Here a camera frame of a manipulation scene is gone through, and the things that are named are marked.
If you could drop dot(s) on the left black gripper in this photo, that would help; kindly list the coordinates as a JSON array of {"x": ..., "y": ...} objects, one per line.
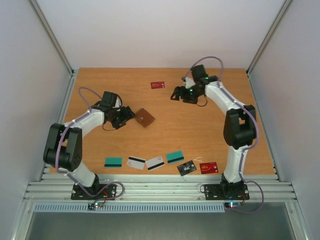
[{"x": 128, "y": 114}]

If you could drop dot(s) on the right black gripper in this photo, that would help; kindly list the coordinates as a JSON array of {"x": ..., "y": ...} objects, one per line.
[{"x": 181, "y": 93}]

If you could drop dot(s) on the brown leather card holder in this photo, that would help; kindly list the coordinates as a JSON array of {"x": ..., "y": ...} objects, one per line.
[{"x": 144, "y": 118}]

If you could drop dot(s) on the black VIP card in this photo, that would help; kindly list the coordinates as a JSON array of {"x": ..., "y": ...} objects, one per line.
[{"x": 186, "y": 168}]

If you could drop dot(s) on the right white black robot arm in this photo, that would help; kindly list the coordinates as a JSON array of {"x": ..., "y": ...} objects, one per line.
[{"x": 240, "y": 124}]

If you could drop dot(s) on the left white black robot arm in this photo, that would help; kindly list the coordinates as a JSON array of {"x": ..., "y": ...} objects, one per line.
[{"x": 64, "y": 145}]

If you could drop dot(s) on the red card far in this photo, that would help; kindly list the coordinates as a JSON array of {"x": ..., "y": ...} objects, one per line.
[{"x": 157, "y": 85}]

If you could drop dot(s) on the white card left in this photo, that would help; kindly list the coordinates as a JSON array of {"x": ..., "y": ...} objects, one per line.
[{"x": 136, "y": 162}]

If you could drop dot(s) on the white card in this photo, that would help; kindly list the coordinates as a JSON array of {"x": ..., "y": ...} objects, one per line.
[
  {"x": 136, "y": 162},
  {"x": 154, "y": 163}
]

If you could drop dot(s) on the teal card left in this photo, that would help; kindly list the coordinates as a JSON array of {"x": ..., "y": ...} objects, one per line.
[{"x": 113, "y": 162}]

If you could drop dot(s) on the teal card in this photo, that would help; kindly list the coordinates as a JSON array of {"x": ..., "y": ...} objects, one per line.
[
  {"x": 113, "y": 162},
  {"x": 174, "y": 157}
]

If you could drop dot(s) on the white card right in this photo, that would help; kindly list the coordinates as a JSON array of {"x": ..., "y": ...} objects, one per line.
[{"x": 154, "y": 163}]

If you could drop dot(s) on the teal card right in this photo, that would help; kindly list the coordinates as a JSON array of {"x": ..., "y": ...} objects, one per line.
[{"x": 174, "y": 157}]

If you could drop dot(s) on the red VIP card near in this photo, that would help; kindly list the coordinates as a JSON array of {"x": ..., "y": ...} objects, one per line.
[{"x": 208, "y": 168}]

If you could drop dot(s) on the left small circuit board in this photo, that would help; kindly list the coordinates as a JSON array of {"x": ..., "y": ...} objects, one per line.
[{"x": 94, "y": 206}]

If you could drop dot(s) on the small circuit board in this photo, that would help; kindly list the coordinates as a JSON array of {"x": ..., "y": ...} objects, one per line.
[
  {"x": 232, "y": 204},
  {"x": 94, "y": 206}
]

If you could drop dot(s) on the right small circuit board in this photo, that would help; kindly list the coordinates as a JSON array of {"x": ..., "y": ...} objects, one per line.
[{"x": 232, "y": 204}]

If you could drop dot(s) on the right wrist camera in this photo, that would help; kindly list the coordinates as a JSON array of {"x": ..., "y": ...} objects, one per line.
[{"x": 188, "y": 82}]

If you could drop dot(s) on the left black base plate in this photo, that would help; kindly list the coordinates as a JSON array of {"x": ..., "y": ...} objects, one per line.
[{"x": 78, "y": 193}]

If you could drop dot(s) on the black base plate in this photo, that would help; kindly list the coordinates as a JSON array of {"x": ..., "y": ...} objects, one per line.
[
  {"x": 214, "y": 192},
  {"x": 78, "y": 193}
]

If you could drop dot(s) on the grey slotted cable duct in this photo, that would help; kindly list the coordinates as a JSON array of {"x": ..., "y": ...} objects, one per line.
[{"x": 128, "y": 208}]

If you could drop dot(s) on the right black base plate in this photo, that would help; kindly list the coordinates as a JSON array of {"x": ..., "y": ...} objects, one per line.
[{"x": 214, "y": 192}]

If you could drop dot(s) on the left aluminium corner post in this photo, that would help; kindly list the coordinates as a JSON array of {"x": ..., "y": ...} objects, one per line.
[{"x": 45, "y": 24}]

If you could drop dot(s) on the aluminium corner post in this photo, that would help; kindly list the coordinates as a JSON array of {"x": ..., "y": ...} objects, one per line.
[
  {"x": 45, "y": 24},
  {"x": 284, "y": 8}
]

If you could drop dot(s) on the right aluminium corner post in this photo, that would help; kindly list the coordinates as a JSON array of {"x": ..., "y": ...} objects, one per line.
[{"x": 284, "y": 8}]

